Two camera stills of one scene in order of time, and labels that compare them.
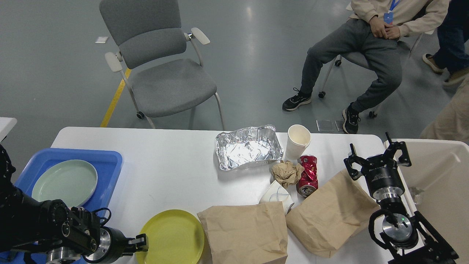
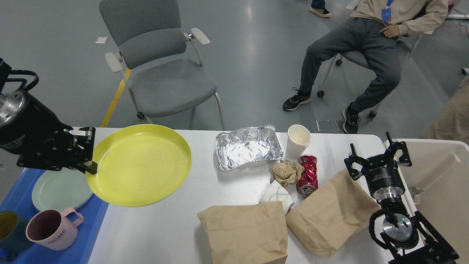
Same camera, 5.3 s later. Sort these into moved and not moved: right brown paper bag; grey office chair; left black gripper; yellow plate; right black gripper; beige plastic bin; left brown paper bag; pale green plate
Moved: yellow plate; left black gripper
Not moved: right brown paper bag; right black gripper; beige plastic bin; grey office chair; pale green plate; left brown paper bag
